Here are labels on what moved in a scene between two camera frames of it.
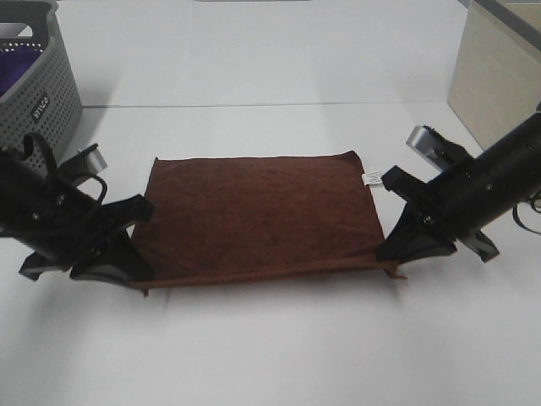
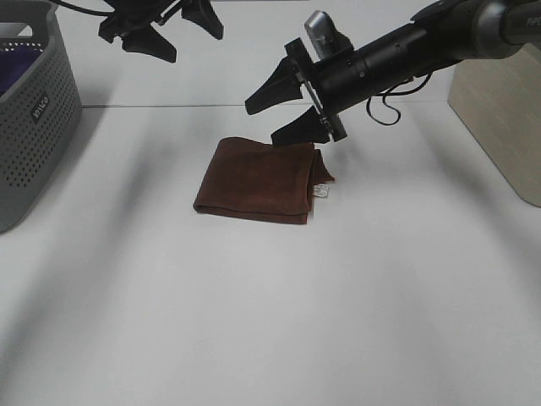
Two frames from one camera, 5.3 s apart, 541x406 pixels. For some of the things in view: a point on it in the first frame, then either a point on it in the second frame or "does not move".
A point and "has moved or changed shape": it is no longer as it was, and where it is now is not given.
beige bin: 496,83 does not move
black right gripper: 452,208 → 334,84
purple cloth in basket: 13,65 does not move
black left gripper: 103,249 → 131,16
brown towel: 238,217 has moved or changed shape
